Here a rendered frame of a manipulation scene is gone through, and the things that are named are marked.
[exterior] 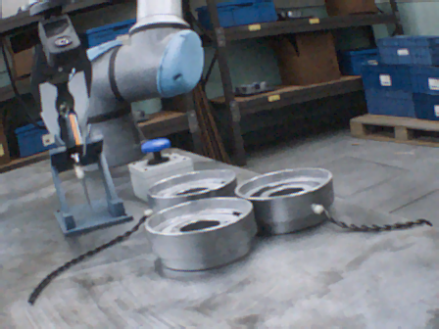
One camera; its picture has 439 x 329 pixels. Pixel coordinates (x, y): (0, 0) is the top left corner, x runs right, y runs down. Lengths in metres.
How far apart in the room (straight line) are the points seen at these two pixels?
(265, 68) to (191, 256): 4.68
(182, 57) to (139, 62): 0.08
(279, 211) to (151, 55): 0.53
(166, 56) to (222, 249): 0.56
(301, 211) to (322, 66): 4.31
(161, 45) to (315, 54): 3.83
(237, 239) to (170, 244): 0.06
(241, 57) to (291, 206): 4.53
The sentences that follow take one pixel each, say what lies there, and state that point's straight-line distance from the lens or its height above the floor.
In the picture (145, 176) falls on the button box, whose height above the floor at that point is 0.84.
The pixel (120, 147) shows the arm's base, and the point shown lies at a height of 0.83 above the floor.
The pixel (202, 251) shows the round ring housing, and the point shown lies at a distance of 0.57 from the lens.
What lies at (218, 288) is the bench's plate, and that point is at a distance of 0.54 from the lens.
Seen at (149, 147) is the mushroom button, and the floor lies 0.87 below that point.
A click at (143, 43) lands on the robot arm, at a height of 1.01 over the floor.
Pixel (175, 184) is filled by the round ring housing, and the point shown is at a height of 0.83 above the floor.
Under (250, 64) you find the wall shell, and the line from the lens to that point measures 5.17.
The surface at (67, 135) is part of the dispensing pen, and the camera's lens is 0.82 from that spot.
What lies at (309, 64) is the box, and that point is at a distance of 4.85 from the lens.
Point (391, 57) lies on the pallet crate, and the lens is 4.65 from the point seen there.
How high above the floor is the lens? 1.01
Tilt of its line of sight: 12 degrees down
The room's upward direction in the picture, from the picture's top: 11 degrees counter-clockwise
